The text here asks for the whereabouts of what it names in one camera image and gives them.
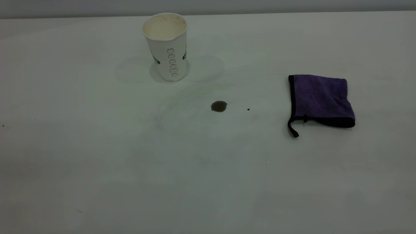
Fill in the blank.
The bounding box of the white paper cup green print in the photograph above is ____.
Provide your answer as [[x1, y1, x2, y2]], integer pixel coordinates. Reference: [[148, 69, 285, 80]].
[[142, 13, 191, 82]]

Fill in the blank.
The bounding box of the purple cloth with black trim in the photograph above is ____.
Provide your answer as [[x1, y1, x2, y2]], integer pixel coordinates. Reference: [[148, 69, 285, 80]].
[[288, 74, 356, 138]]

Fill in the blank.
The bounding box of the brown coffee stain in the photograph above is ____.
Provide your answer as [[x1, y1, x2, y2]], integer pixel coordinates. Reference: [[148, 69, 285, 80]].
[[211, 100, 228, 112]]

